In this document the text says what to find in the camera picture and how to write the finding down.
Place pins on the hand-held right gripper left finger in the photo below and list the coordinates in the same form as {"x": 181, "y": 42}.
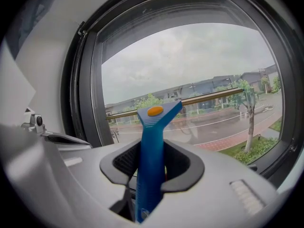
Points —
{"x": 90, "y": 165}

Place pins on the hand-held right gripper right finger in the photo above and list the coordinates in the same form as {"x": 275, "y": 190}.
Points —
{"x": 218, "y": 179}

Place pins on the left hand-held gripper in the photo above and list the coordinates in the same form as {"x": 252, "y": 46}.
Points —
{"x": 35, "y": 123}

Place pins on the blue squeegee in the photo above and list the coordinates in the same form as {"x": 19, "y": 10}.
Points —
{"x": 150, "y": 151}

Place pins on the glass pane of hinged window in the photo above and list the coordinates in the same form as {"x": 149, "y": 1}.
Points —
{"x": 178, "y": 56}

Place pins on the black window frame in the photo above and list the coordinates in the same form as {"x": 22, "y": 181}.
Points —
{"x": 78, "y": 91}

